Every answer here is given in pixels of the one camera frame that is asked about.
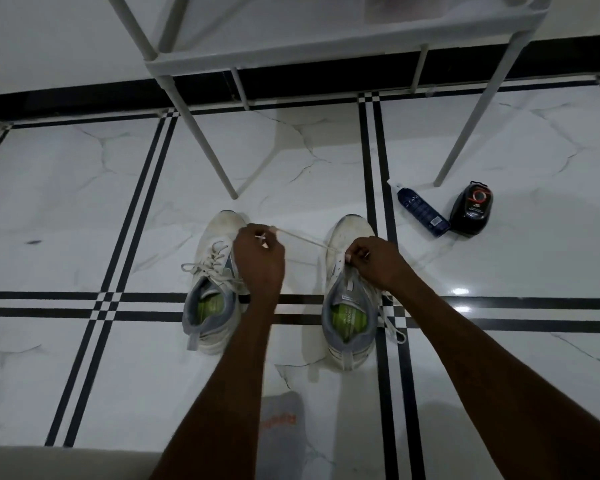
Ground person's left hand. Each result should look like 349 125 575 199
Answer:
231 223 287 307

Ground person's right hand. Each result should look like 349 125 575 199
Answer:
343 236 417 297

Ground white sneaker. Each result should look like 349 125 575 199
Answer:
181 209 252 357
321 213 385 372

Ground white shoelace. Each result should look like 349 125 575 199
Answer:
179 239 251 297
255 225 407 345

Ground person's left forearm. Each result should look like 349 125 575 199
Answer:
149 294 279 480

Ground person's right forearm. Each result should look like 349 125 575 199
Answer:
392 274 600 480

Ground black shoe polish container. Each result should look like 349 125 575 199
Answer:
447 180 495 238

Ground grey metal shelf rack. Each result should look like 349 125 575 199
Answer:
103 0 557 201

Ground dark blue spray bottle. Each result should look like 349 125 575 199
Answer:
386 178 452 239

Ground white sock with orange print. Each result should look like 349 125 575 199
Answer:
255 391 309 480

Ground white shorts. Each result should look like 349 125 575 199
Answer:
0 445 162 480

